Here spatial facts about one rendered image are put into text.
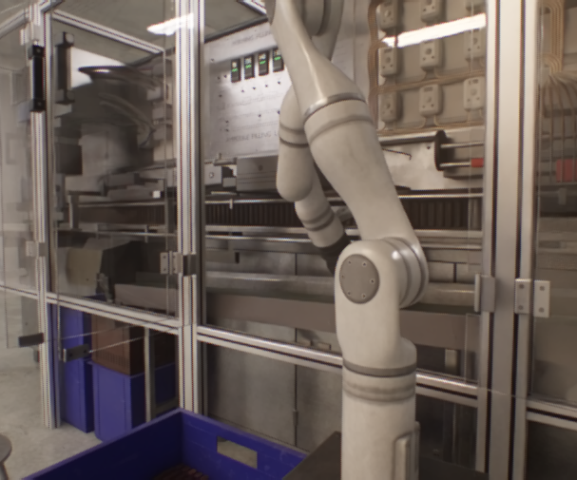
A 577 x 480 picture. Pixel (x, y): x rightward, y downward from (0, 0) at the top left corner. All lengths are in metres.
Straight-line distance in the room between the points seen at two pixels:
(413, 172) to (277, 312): 0.61
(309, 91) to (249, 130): 1.31
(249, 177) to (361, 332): 0.91
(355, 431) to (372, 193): 0.30
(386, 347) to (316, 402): 1.00
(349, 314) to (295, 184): 0.35
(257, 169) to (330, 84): 0.78
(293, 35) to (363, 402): 0.49
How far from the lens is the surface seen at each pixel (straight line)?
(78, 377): 2.10
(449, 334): 0.98
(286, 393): 1.57
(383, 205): 0.58
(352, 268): 0.53
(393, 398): 0.56
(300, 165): 0.81
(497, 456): 0.96
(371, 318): 0.53
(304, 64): 0.63
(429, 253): 1.23
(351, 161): 0.57
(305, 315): 1.13
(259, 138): 1.87
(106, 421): 1.99
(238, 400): 1.74
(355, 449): 0.59
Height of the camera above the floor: 0.91
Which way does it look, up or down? 3 degrees down
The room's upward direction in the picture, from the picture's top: straight up
